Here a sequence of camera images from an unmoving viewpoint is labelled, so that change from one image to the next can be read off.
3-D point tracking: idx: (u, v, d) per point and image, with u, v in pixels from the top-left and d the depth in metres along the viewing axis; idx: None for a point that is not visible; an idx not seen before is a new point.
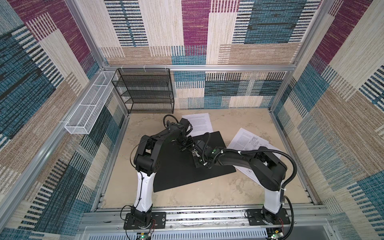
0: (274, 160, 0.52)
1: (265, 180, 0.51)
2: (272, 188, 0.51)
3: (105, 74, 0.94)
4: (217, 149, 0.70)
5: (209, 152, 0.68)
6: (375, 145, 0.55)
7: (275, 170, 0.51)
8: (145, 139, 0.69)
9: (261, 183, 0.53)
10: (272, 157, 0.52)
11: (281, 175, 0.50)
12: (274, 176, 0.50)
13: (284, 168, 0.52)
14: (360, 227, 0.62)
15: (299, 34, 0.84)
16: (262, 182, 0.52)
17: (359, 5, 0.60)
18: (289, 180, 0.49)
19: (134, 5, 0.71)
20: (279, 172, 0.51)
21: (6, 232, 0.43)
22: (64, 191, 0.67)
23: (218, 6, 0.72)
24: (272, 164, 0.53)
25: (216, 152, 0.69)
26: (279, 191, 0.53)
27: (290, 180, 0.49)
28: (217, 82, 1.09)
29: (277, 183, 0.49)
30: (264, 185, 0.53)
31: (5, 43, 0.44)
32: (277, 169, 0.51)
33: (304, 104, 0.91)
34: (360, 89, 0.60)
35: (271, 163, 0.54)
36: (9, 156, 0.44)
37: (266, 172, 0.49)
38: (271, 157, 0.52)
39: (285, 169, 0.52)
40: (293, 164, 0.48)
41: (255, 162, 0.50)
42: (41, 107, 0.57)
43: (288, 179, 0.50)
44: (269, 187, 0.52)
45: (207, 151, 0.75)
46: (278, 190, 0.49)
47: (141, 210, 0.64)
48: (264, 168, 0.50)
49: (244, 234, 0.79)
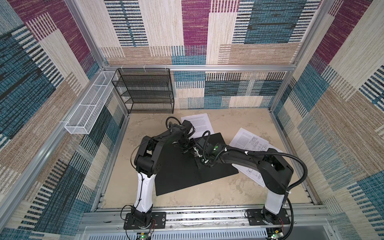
0: (283, 163, 0.50)
1: (272, 183, 0.49)
2: (278, 191, 0.50)
3: (105, 74, 0.94)
4: (219, 147, 0.66)
5: (210, 149, 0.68)
6: (375, 145, 0.55)
7: (282, 173, 0.50)
8: (146, 140, 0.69)
9: (266, 185, 0.52)
10: (280, 159, 0.50)
11: (287, 179, 0.49)
12: (281, 180, 0.48)
13: (291, 171, 0.50)
14: (360, 227, 0.62)
15: (299, 34, 0.84)
16: (268, 185, 0.51)
17: (359, 5, 0.60)
18: (295, 184, 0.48)
19: (134, 5, 0.71)
20: (286, 176, 0.49)
21: (6, 232, 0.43)
22: (64, 191, 0.67)
23: (218, 6, 0.72)
24: (279, 166, 0.52)
25: (218, 149, 0.65)
26: (283, 194, 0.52)
27: (296, 185, 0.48)
28: (217, 82, 1.09)
29: (284, 187, 0.47)
30: (269, 188, 0.52)
31: (5, 43, 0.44)
32: (284, 172, 0.50)
33: (304, 104, 0.91)
34: (360, 89, 0.60)
35: (278, 165, 0.52)
36: (9, 156, 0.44)
37: (274, 174, 0.47)
38: (280, 159, 0.50)
39: (292, 172, 0.51)
40: (302, 164, 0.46)
41: (264, 165, 0.48)
42: (41, 107, 0.57)
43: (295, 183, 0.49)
44: (275, 190, 0.51)
45: (208, 149, 0.71)
46: (283, 193, 0.49)
47: (141, 210, 0.64)
48: (273, 171, 0.47)
49: (244, 234, 0.79)
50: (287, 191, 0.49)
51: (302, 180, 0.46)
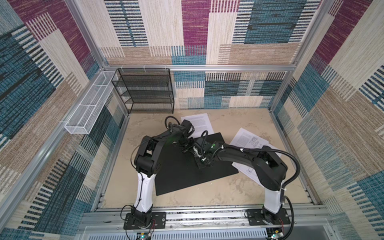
0: (276, 160, 0.51)
1: (266, 180, 0.50)
2: (272, 188, 0.51)
3: (105, 74, 0.94)
4: (217, 144, 0.67)
5: (208, 147, 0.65)
6: (375, 145, 0.55)
7: (276, 171, 0.51)
8: (146, 140, 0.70)
9: (261, 182, 0.53)
10: (274, 156, 0.52)
11: (281, 176, 0.50)
12: (275, 176, 0.50)
13: (284, 168, 0.52)
14: (360, 227, 0.62)
15: (299, 34, 0.84)
16: (263, 182, 0.53)
17: (359, 5, 0.60)
18: (289, 180, 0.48)
19: (134, 5, 0.71)
20: (279, 173, 0.50)
21: (6, 232, 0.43)
22: (64, 191, 0.67)
23: (218, 6, 0.72)
24: (273, 163, 0.53)
25: (215, 147, 0.66)
26: (279, 191, 0.52)
27: (290, 181, 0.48)
28: (217, 82, 1.09)
29: (277, 184, 0.49)
30: (264, 185, 0.53)
31: (5, 43, 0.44)
32: (278, 169, 0.51)
33: (304, 104, 0.91)
34: (360, 89, 0.60)
35: (272, 162, 0.54)
36: (9, 155, 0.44)
37: (268, 171, 0.49)
38: (273, 156, 0.51)
39: (286, 169, 0.52)
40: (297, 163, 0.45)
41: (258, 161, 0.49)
42: (41, 107, 0.57)
43: (289, 179, 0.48)
44: (270, 187, 0.52)
45: (206, 147, 0.73)
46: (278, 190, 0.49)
47: (141, 210, 0.64)
48: (266, 168, 0.49)
49: (243, 234, 0.79)
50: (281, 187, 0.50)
51: (296, 176, 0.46)
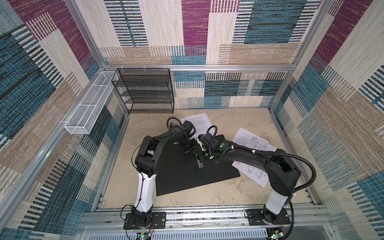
0: (290, 164, 0.49)
1: (278, 184, 0.48)
2: (283, 192, 0.49)
3: (105, 74, 0.94)
4: (226, 144, 0.65)
5: (217, 145, 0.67)
6: (375, 145, 0.55)
7: (289, 175, 0.49)
8: (147, 140, 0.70)
9: (272, 186, 0.51)
10: (288, 160, 0.49)
11: (294, 181, 0.48)
12: (288, 181, 0.47)
13: (298, 173, 0.49)
14: (360, 227, 0.62)
15: (299, 34, 0.84)
16: (274, 186, 0.50)
17: (359, 5, 0.60)
18: (302, 187, 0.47)
19: (134, 5, 0.71)
20: (293, 178, 0.48)
21: (6, 232, 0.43)
22: (64, 191, 0.67)
23: (218, 5, 0.72)
24: (287, 168, 0.51)
25: (224, 147, 0.64)
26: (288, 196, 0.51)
27: (303, 187, 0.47)
28: (217, 82, 1.09)
29: (290, 189, 0.46)
30: (275, 189, 0.51)
31: (5, 43, 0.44)
32: (291, 174, 0.49)
33: (304, 104, 0.91)
34: (360, 89, 0.60)
35: (286, 167, 0.51)
36: (9, 155, 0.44)
37: (282, 175, 0.46)
38: (287, 161, 0.49)
39: (299, 174, 0.50)
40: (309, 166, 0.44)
41: (272, 165, 0.47)
42: (41, 107, 0.57)
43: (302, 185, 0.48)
44: (280, 192, 0.50)
45: (214, 144, 0.70)
46: (289, 195, 0.48)
47: (141, 210, 0.64)
48: (280, 172, 0.47)
49: (244, 234, 0.79)
50: (293, 193, 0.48)
51: (310, 182, 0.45)
